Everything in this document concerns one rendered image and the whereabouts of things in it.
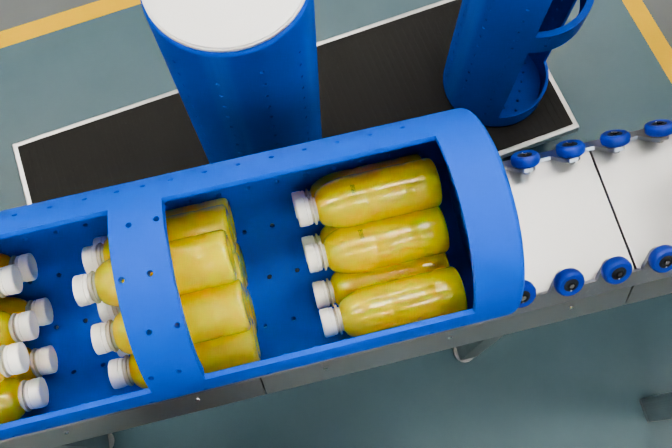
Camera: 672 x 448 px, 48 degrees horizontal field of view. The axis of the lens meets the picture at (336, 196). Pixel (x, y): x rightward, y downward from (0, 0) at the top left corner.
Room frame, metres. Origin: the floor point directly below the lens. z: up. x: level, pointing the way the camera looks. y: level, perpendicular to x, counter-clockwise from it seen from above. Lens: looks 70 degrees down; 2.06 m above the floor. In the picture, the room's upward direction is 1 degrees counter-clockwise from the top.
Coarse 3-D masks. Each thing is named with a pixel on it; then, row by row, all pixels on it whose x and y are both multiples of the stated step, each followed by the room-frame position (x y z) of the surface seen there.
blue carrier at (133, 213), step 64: (384, 128) 0.40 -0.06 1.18; (448, 128) 0.39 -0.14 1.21; (128, 192) 0.32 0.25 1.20; (192, 192) 0.31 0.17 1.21; (256, 192) 0.37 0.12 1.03; (448, 192) 0.39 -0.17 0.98; (64, 256) 0.29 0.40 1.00; (128, 256) 0.23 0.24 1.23; (256, 256) 0.30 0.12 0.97; (448, 256) 0.29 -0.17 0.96; (512, 256) 0.23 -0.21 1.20; (64, 320) 0.21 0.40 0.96; (128, 320) 0.16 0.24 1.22; (320, 320) 0.19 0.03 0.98; (448, 320) 0.16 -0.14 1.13; (64, 384) 0.11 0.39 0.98; (192, 384) 0.09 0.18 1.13
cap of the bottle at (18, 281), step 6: (12, 264) 0.25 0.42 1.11; (0, 270) 0.24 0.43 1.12; (6, 270) 0.24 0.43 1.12; (12, 270) 0.24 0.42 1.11; (18, 270) 0.25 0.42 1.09; (0, 276) 0.23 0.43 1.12; (6, 276) 0.23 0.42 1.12; (12, 276) 0.23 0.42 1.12; (18, 276) 0.24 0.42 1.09; (0, 282) 0.23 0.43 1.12; (6, 282) 0.23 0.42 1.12; (12, 282) 0.23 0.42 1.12; (18, 282) 0.23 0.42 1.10; (0, 288) 0.22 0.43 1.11; (6, 288) 0.22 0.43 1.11; (12, 288) 0.22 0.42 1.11; (18, 288) 0.22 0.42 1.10; (6, 294) 0.21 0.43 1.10; (12, 294) 0.21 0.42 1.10
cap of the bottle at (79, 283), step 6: (78, 276) 0.22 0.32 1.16; (84, 276) 0.22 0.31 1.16; (72, 282) 0.21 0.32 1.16; (78, 282) 0.21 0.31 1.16; (84, 282) 0.21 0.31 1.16; (72, 288) 0.21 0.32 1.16; (78, 288) 0.20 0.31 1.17; (84, 288) 0.20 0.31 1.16; (78, 294) 0.20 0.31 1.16; (84, 294) 0.20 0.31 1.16; (78, 300) 0.19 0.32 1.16; (84, 300) 0.19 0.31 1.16; (90, 300) 0.19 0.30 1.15
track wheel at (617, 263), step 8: (616, 256) 0.28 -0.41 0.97; (608, 264) 0.27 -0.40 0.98; (616, 264) 0.27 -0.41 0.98; (624, 264) 0.27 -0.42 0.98; (608, 272) 0.26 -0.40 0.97; (616, 272) 0.26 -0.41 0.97; (624, 272) 0.26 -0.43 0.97; (608, 280) 0.25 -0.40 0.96; (616, 280) 0.25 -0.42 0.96; (624, 280) 0.25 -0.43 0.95
